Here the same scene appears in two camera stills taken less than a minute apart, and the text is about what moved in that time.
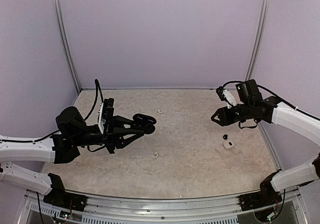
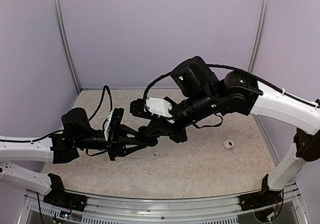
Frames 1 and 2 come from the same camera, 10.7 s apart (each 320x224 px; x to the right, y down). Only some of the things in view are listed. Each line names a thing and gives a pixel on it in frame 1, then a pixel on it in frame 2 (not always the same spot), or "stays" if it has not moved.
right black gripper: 225,119 -> 161,124
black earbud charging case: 145,123 -> 150,141
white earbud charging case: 228,144 stays
